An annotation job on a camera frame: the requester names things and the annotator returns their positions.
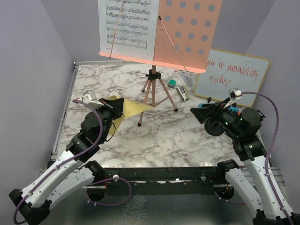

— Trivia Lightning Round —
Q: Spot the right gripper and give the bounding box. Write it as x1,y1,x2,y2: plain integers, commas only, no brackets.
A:
191,97,243,136

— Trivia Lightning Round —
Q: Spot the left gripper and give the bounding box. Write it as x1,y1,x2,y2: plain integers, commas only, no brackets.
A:
92,97,124,142

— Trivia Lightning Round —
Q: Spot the yellow sheet music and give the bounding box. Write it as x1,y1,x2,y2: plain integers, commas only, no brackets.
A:
109,98,153,135

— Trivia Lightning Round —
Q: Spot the blue toy microphone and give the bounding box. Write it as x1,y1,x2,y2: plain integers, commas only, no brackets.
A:
198,103,239,113

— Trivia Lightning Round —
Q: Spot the pink music stand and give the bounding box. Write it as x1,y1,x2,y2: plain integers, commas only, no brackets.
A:
97,0,223,127

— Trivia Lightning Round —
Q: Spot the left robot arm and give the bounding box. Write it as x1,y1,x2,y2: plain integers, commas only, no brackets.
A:
9,97,124,225

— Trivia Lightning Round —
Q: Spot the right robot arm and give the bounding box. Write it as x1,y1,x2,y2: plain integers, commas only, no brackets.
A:
190,99,300,225

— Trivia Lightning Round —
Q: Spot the white stapler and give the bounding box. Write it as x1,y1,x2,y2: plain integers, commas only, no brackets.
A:
176,85,189,101

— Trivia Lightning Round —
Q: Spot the packaged item flat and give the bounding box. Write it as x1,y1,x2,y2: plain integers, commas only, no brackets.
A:
174,70,198,89

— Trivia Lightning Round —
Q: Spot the green whiteboard eraser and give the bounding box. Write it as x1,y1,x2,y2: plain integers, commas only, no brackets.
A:
167,79,176,88

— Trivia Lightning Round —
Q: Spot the white sheet music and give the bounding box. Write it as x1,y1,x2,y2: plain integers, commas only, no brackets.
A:
98,0,159,61

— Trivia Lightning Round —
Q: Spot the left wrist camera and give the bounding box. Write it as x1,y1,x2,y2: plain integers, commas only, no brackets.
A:
82,90,101,107

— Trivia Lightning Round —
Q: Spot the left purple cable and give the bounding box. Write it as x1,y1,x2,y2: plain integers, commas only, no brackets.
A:
13,98,132,225

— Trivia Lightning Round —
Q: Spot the purple cable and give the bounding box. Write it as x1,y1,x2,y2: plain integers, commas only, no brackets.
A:
215,90,296,225
13,98,132,225

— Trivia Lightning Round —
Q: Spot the small whiteboard yellow frame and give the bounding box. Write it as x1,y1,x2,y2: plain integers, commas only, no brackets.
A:
194,49,270,101

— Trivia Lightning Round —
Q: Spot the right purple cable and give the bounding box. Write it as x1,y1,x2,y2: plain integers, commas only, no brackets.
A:
215,90,296,225

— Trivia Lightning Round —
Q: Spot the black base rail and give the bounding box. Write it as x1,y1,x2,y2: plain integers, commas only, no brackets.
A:
82,160,242,195

